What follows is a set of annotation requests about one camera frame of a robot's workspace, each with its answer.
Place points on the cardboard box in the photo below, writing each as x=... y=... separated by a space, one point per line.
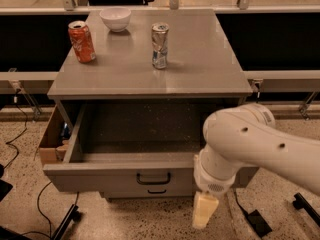
x=53 y=145

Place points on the orange soda can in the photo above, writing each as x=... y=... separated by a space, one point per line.
x=81 y=40

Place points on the black power adapter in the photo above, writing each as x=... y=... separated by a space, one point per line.
x=258 y=223

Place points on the black stand leg right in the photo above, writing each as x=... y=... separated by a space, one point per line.
x=301 y=203

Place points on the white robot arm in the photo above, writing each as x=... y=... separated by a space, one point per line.
x=246 y=136

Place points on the white bowl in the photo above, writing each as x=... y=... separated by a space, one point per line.
x=116 y=19

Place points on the grey top drawer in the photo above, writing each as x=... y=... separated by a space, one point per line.
x=131 y=145

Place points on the crushed silver can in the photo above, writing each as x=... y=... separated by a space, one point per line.
x=159 y=36

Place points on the black stand leg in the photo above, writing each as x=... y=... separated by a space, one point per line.
x=301 y=203
x=72 y=215

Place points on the grey drawer cabinet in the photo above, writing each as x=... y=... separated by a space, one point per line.
x=200 y=62

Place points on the black stand leg left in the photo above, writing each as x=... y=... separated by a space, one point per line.
x=72 y=215

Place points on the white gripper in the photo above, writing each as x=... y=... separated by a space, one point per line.
x=209 y=183

